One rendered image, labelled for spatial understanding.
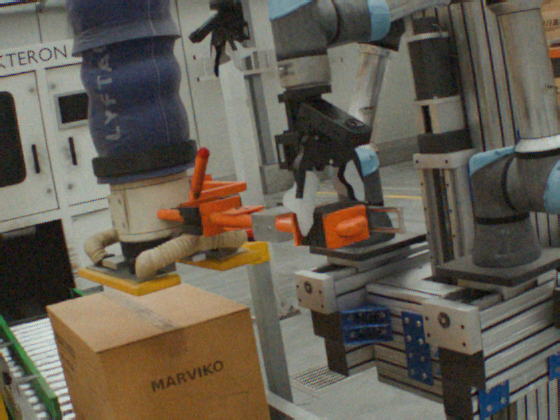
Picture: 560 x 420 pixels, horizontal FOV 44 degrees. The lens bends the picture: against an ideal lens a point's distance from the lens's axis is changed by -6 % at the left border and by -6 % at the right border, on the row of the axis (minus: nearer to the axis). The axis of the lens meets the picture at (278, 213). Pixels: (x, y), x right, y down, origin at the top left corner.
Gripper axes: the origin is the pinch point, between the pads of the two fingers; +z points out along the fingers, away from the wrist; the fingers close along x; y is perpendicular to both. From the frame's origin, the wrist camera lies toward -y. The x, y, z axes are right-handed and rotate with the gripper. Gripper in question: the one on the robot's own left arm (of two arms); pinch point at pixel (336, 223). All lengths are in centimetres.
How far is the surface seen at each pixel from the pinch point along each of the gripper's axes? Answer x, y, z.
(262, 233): 3.8, 14.1, 1.5
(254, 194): -194, 325, 40
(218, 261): -4.5, 44.9, 11.1
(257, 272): -55, 112, 34
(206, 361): -9, 68, 40
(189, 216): 5.6, 34.5, -0.8
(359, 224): 0.6, -5.8, -0.2
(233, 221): 3.7, 22.5, 0.0
